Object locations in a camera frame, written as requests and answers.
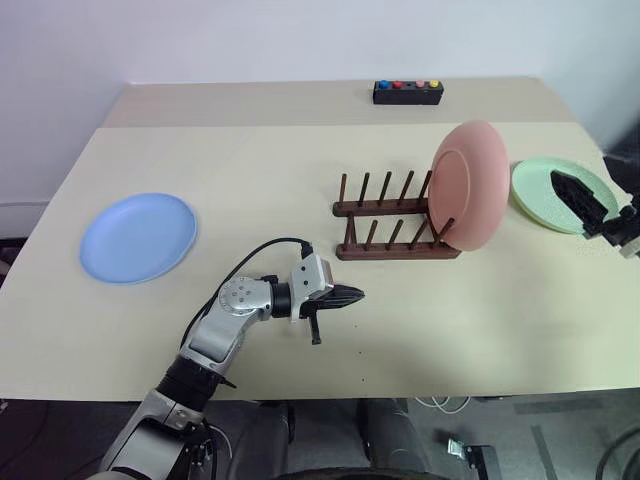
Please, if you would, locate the blue plate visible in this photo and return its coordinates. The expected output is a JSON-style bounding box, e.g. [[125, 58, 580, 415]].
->
[[78, 192, 200, 287]]

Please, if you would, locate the green plate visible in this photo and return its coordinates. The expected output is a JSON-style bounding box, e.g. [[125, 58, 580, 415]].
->
[[509, 156, 622, 236]]

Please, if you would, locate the metal floor bracket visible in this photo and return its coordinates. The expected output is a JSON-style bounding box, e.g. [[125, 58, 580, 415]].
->
[[446, 437, 502, 480]]

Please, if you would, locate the white floor cable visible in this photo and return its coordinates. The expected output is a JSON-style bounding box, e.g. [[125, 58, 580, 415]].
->
[[413, 396, 474, 416]]

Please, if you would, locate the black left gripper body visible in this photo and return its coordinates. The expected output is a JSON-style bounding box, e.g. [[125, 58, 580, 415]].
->
[[303, 284, 342, 347]]

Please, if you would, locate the pink plate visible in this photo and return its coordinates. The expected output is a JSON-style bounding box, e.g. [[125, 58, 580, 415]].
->
[[428, 119, 512, 252]]

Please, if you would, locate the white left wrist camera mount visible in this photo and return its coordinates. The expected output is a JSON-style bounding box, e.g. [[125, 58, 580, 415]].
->
[[289, 253, 335, 325]]

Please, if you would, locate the wooden dish rack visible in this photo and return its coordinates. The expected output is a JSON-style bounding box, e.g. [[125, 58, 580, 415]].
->
[[331, 169, 462, 263]]

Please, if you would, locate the black button box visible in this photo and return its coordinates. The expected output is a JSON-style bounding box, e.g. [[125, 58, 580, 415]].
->
[[371, 79, 444, 107]]

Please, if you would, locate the dark rounded shape under table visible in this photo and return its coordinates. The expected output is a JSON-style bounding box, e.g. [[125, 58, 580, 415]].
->
[[357, 398, 419, 476]]

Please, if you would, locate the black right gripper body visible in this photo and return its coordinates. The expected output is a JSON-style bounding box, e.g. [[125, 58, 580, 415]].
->
[[581, 200, 640, 250]]

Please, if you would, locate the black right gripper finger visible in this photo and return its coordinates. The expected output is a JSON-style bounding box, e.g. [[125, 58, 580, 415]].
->
[[551, 170, 623, 222], [549, 171, 608, 227]]

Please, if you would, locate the dark object beside table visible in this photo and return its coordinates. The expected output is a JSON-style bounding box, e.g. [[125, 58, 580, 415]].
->
[[601, 132, 640, 202]]

